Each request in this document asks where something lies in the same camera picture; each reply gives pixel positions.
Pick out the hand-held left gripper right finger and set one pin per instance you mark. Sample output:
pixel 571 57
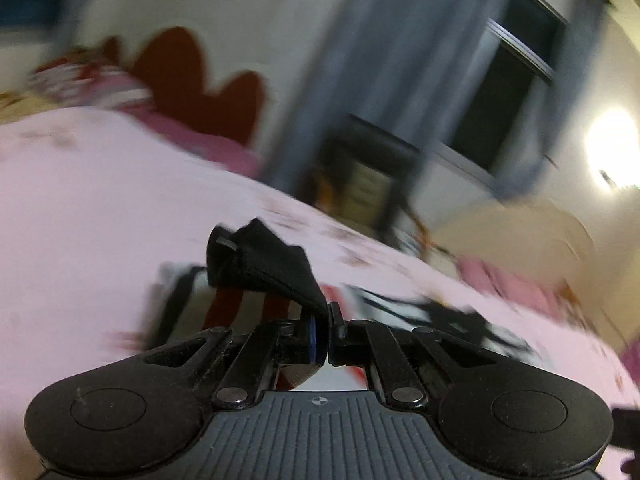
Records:
pixel 336 332

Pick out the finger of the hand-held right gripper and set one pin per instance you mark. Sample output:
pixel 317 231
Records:
pixel 627 427

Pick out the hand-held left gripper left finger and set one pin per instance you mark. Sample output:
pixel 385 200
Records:
pixel 313 342

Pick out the striped knit sweater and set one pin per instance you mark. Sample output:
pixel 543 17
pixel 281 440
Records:
pixel 265 265

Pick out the orange plush toy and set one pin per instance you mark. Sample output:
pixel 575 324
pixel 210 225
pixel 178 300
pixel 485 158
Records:
pixel 567 295

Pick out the black leather armchair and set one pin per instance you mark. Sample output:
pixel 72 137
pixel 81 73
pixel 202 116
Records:
pixel 380 160

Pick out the cream headboard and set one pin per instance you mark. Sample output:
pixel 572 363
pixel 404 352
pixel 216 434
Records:
pixel 515 235

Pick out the dark pink pillow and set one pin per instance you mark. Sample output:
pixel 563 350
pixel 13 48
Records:
pixel 215 147

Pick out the pink floral bed sheet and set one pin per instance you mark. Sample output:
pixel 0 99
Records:
pixel 100 210

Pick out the long grey-blue curtain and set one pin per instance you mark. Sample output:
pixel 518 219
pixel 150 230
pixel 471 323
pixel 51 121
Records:
pixel 370 60

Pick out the window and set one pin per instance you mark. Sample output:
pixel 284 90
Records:
pixel 505 85

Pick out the red white headboard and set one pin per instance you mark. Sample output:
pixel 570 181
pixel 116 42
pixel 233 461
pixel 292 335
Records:
pixel 175 75

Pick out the tied grey-blue curtain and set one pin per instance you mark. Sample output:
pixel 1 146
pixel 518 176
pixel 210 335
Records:
pixel 560 125

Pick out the pink white printed cloth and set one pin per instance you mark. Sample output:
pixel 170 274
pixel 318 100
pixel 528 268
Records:
pixel 95 82

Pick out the wall lamp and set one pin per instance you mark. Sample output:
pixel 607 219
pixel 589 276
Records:
pixel 615 145

